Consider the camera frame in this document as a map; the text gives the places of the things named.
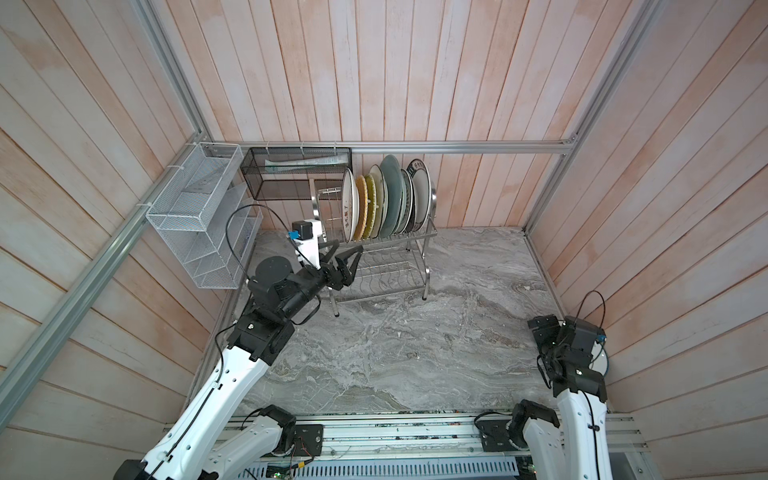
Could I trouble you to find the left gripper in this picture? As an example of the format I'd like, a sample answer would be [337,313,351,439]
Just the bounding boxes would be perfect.
[279,238,363,319]

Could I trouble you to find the stainless steel dish rack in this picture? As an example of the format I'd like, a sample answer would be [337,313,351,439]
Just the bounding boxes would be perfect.
[309,178,437,315]

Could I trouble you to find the orange woven pattern plate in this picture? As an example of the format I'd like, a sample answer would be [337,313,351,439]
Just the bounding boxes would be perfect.
[353,176,368,241]

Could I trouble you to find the large orange sunburst plate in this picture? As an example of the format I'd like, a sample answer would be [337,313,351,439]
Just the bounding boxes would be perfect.
[342,169,359,242]

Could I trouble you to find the cream floral plate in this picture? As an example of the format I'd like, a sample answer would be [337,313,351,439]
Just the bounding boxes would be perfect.
[369,165,387,238]

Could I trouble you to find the large teal plate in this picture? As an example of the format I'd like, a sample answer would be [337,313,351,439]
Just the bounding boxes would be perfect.
[379,155,403,238]

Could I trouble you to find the light green flower plate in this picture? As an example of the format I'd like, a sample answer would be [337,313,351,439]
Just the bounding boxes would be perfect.
[394,170,409,234]

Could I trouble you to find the white plate green lettered rim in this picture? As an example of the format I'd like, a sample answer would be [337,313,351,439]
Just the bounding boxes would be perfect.
[407,159,432,232]

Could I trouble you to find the white plate black cloud motif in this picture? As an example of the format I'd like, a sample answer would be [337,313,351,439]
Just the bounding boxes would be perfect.
[591,351,609,376]

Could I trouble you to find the yellow woven pattern plate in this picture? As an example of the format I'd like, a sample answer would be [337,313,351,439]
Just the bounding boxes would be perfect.
[363,175,377,239]

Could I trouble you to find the small orange sunburst plate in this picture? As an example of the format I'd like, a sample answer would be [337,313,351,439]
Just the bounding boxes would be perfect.
[403,172,416,233]

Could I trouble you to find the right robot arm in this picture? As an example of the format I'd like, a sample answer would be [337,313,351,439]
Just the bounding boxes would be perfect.
[506,315,613,479]

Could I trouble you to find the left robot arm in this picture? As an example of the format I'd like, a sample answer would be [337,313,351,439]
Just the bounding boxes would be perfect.
[115,242,364,479]

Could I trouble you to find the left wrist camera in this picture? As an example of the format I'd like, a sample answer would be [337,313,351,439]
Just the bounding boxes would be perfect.
[289,219,323,269]

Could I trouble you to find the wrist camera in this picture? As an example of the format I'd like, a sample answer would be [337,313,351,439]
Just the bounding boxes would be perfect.
[289,219,323,269]
[591,335,607,363]

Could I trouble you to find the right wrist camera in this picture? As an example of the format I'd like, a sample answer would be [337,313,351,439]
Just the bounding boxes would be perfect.
[591,335,607,363]

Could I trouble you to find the black wire mesh basket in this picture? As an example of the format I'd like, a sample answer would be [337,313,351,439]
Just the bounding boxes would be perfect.
[240,146,353,201]

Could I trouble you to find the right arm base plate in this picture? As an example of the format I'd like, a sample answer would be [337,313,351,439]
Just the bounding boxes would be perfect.
[474,417,530,452]

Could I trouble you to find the white wire mesh shelf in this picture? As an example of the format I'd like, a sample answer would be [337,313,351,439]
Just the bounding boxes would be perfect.
[147,142,263,290]

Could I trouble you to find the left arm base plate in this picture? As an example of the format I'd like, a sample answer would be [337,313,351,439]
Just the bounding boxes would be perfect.
[280,423,324,457]

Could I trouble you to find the aluminium frame rail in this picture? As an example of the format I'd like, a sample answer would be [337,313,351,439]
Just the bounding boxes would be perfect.
[233,140,576,155]

